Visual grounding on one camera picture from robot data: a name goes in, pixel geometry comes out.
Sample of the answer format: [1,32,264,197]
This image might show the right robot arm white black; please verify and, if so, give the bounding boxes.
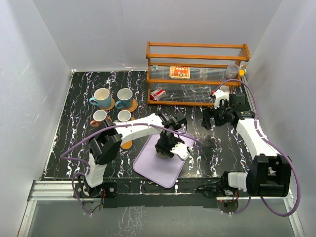
[201,90,292,197]

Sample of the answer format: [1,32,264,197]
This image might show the white carton box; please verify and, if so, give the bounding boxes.
[219,85,230,93]

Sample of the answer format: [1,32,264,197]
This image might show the wooden shelf rack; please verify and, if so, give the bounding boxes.
[146,41,250,106]

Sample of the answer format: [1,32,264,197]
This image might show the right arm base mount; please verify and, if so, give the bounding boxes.
[194,178,251,218]

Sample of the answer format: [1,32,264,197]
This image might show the grey mug front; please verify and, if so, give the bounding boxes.
[115,88,133,109]

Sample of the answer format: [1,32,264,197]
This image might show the clear plastic cup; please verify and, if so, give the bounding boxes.
[226,64,239,79]

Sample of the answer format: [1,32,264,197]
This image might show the orange face coaster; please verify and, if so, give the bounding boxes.
[120,141,133,150]

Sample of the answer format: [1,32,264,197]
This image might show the lavender plastic tray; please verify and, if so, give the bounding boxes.
[133,135,185,189]

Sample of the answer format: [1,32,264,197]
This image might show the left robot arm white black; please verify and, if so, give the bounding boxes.
[84,112,190,197]

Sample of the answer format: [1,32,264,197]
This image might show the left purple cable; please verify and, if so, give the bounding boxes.
[60,123,204,217]

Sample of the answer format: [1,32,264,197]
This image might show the pink mug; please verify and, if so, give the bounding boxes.
[90,110,107,127]

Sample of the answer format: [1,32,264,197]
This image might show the woven rattan coaster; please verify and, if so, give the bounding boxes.
[121,98,138,112]
[99,98,115,111]

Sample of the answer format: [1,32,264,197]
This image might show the large blue mug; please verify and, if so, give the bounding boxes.
[89,88,112,109]

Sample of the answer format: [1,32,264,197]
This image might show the orange snack packet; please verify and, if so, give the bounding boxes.
[169,66,191,79]

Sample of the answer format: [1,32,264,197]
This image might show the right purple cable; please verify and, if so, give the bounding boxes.
[212,79,302,217]

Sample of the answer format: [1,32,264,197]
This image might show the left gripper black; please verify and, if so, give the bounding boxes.
[156,133,184,158]

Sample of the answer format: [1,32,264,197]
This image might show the red white can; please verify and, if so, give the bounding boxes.
[150,88,166,101]

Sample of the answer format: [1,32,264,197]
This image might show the grey mug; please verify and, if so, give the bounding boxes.
[114,110,131,122]
[115,88,133,109]

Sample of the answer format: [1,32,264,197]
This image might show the small olive cup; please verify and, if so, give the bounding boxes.
[156,152,167,159]

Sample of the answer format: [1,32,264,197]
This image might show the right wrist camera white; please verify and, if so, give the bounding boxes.
[211,89,229,109]

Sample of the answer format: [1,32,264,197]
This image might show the purple cable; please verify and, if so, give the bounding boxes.
[60,123,204,217]
[212,79,302,217]

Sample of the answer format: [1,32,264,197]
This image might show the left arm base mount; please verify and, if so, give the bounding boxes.
[73,176,118,215]

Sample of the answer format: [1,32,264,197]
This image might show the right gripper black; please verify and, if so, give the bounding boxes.
[201,99,233,130]

